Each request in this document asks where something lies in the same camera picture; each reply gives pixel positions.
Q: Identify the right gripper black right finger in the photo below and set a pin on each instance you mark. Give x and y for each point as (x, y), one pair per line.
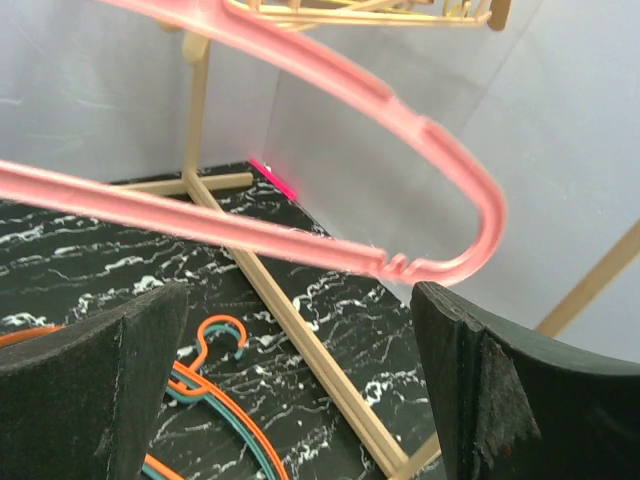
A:
(510, 403)

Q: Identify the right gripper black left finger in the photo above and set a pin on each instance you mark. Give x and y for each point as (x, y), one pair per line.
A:
(81, 402)

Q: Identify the pink plastic hanger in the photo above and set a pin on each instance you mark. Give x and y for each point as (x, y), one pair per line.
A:
(109, 109)

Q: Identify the pink tape strip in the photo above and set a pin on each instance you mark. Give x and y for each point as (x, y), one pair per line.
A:
(267, 172)

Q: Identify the wooden garment rack frame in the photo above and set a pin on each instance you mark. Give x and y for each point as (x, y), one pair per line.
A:
(566, 153)

